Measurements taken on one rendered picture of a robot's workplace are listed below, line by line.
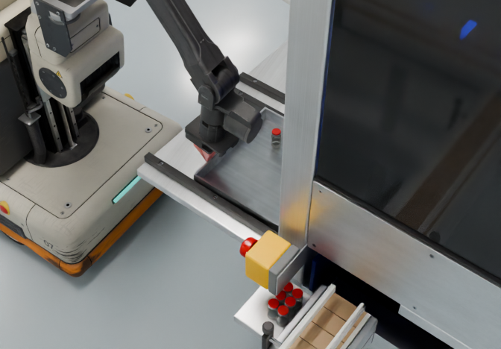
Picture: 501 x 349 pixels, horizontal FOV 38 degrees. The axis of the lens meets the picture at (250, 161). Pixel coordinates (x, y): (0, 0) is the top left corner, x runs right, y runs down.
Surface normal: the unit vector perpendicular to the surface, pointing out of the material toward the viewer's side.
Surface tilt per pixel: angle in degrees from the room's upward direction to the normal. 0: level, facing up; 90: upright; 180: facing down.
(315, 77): 90
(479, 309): 90
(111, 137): 0
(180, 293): 0
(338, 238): 90
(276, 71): 0
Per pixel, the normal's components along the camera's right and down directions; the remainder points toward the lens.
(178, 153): 0.00, -0.65
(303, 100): -0.62, 0.59
